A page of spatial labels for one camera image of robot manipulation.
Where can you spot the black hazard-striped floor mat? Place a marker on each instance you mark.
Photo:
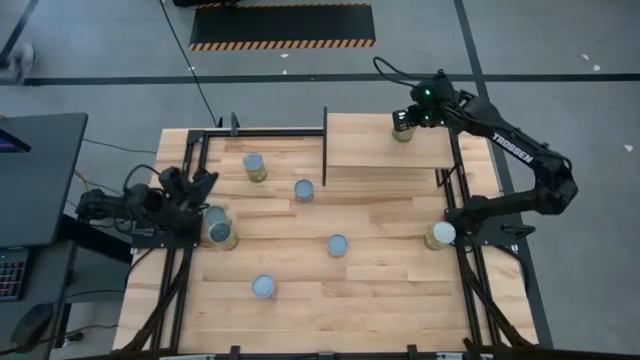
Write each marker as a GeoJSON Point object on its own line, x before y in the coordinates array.
{"type": "Point", "coordinates": [282, 22]}

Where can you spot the tall green oranges can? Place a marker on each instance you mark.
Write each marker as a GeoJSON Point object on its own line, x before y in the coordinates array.
{"type": "Point", "coordinates": [444, 232]}
{"type": "Point", "coordinates": [402, 136]}

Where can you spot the backlit keyboard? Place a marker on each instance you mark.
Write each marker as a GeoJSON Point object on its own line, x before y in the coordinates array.
{"type": "Point", "coordinates": [12, 275]}

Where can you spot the black desk top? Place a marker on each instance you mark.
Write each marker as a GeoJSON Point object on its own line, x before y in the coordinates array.
{"type": "Point", "coordinates": [45, 190]}

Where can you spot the laptop screen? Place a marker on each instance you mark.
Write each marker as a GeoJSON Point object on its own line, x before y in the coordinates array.
{"type": "Point", "coordinates": [10, 142]}

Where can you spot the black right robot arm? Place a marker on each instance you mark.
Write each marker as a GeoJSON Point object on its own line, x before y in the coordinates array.
{"type": "Point", "coordinates": [515, 145]}

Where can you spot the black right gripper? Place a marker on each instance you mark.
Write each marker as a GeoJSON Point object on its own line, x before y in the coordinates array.
{"type": "Point", "coordinates": [430, 117]}

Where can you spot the wooden shelf board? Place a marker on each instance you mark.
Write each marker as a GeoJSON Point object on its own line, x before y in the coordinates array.
{"type": "Point", "coordinates": [360, 145]}

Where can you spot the pink mixed fruit can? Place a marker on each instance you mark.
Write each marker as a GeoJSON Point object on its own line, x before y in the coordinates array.
{"type": "Point", "coordinates": [263, 286]}

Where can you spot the black computer mouse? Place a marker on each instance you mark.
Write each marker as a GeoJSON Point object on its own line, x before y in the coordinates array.
{"type": "Point", "coordinates": [31, 327]}

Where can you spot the short orange and green can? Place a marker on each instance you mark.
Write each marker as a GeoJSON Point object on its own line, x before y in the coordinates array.
{"type": "Point", "coordinates": [337, 245]}

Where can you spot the short teal and pink can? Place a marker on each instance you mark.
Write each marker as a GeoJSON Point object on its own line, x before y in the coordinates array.
{"type": "Point", "coordinates": [304, 190]}

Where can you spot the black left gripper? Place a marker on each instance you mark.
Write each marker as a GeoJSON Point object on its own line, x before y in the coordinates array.
{"type": "Point", "coordinates": [177, 197]}

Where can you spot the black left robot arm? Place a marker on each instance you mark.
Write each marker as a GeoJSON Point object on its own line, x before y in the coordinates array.
{"type": "Point", "coordinates": [125, 207]}

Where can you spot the tall green pears can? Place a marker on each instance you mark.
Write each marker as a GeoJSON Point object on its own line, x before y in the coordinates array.
{"type": "Point", "coordinates": [254, 162]}
{"type": "Point", "coordinates": [221, 232]}

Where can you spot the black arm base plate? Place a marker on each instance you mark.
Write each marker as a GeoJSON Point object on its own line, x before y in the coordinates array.
{"type": "Point", "coordinates": [165, 243]}
{"type": "Point", "coordinates": [492, 232]}

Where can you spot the dark grey keyboard desk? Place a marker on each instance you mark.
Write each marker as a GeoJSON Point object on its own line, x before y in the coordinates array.
{"type": "Point", "coordinates": [47, 280]}

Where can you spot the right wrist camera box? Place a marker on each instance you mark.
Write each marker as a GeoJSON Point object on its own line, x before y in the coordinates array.
{"type": "Point", "coordinates": [401, 120]}

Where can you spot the person's foot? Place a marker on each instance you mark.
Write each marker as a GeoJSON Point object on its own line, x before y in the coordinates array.
{"type": "Point", "coordinates": [20, 57]}

